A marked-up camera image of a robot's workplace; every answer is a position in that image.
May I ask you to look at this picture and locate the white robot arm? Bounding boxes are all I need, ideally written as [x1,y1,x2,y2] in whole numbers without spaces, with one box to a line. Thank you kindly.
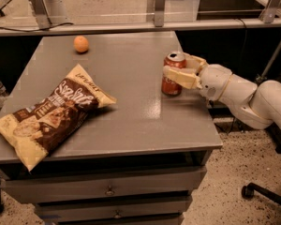
[163,52,281,130]

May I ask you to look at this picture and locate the right metal rail bracket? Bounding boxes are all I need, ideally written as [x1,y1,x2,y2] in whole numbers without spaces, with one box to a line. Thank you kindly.
[259,0,281,23]

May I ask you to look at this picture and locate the left metal rail bracket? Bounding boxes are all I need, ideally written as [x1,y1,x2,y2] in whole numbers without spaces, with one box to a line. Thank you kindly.
[29,0,51,29]

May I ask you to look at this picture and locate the drawer metal knob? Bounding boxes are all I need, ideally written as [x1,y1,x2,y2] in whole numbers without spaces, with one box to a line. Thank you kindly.
[105,186,115,196]
[113,211,122,219]

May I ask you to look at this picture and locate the grey drawer cabinet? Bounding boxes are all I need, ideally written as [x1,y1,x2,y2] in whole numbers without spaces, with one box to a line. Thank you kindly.
[0,32,222,225]

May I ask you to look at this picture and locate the red coke can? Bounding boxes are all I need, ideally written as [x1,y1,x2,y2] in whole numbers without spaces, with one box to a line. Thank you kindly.
[161,51,186,97]

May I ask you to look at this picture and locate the brown yellow chip bag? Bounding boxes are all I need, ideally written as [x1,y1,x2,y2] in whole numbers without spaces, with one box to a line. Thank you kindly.
[0,65,116,171]

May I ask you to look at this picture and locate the metal rail bracket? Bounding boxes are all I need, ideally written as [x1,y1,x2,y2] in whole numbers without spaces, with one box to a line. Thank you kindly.
[259,0,281,23]
[154,0,165,27]
[29,0,51,29]

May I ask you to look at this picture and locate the horizontal metal rail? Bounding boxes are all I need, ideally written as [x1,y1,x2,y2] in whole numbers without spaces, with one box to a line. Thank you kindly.
[0,18,281,37]

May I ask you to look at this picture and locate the middle metal rail bracket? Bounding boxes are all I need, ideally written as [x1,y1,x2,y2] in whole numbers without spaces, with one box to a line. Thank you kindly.
[154,0,165,27]

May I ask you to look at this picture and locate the top drawer metal knob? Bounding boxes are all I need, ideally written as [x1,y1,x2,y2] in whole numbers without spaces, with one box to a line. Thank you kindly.
[105,186,115,196]

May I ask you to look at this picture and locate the black office chair base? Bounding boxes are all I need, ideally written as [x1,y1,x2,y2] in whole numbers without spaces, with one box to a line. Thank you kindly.
[241,183,281,206]

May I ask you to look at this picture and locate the orange fruit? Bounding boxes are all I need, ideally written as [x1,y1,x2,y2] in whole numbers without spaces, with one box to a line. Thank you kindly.
[73,36,89,53]

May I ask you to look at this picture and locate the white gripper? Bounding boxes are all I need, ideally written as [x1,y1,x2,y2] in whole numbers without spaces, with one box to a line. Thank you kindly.
[163,53,232,101]

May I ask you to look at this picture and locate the black cable on rail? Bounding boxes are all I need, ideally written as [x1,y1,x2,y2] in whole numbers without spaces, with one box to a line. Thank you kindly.
[0,22,75,33]

